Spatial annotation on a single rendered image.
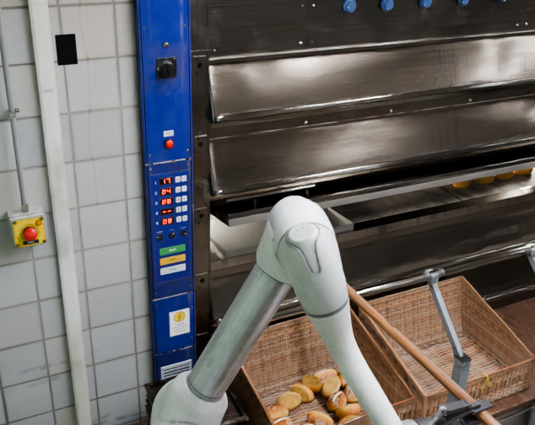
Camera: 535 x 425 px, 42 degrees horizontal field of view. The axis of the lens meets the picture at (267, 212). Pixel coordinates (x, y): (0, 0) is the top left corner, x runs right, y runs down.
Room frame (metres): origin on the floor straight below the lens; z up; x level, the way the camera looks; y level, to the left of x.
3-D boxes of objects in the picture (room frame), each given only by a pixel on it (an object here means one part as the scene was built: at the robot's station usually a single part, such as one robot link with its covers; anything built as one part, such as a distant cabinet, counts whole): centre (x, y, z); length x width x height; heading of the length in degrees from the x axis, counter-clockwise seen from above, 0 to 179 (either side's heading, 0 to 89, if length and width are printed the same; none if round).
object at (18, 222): (1.84, 0.71, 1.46); 0.10 x 0.07 x 0.10; 117
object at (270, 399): (2.07, -0.21, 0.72); 0.56 x 0.49 x 0.28; 118
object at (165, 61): (2.03, 0.31, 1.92); 0.06 x 0.04 x 0.11; 117
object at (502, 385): (2.33, -0.74, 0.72); 0.56 x 0.49 x 0.28; 118
